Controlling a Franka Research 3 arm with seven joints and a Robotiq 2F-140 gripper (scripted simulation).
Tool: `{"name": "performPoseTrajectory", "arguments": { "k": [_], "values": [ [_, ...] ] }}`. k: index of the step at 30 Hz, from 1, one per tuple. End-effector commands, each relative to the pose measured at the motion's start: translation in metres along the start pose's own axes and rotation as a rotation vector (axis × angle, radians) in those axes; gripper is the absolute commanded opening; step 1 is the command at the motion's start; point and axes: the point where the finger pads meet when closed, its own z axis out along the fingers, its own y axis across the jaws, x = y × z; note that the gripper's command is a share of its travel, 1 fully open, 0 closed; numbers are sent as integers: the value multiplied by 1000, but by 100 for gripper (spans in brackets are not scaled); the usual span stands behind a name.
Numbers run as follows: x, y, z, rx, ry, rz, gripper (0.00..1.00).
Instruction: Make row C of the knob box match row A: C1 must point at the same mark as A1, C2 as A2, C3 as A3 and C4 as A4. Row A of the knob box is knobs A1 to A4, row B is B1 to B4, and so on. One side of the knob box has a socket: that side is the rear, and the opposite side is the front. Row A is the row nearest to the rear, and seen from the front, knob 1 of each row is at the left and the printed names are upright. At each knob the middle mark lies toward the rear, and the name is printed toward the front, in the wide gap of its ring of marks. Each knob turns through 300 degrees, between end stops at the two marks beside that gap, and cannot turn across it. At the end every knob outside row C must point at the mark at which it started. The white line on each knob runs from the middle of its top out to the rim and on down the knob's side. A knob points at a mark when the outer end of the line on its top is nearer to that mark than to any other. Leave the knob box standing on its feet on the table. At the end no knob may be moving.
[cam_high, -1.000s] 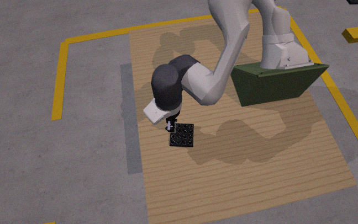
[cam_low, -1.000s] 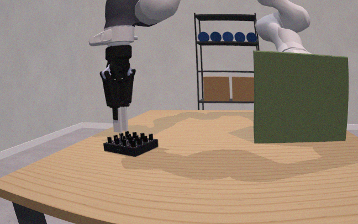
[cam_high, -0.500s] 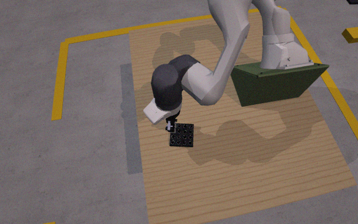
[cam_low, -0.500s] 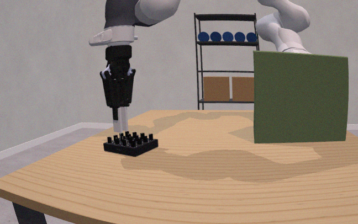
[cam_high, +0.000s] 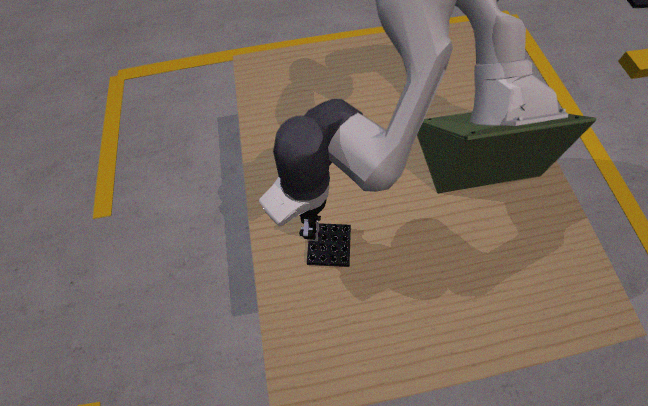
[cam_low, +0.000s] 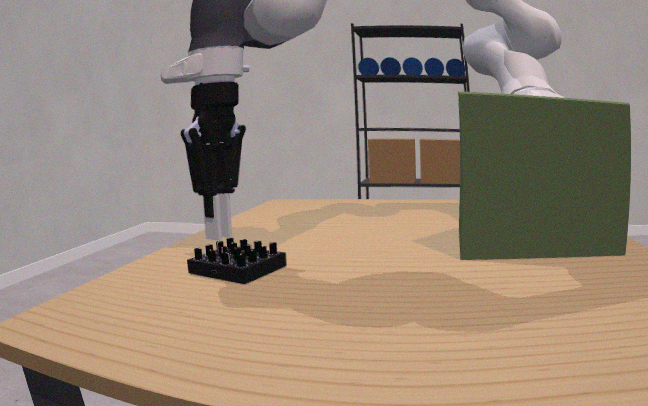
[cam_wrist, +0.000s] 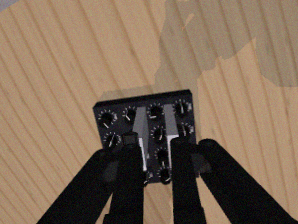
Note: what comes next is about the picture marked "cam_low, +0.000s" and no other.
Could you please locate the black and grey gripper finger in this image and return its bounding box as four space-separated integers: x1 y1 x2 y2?
181 117 222 241
217 119 246 238

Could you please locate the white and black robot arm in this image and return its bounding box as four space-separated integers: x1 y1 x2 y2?
161 0 564 98

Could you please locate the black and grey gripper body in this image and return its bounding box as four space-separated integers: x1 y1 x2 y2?
191 82 239 144

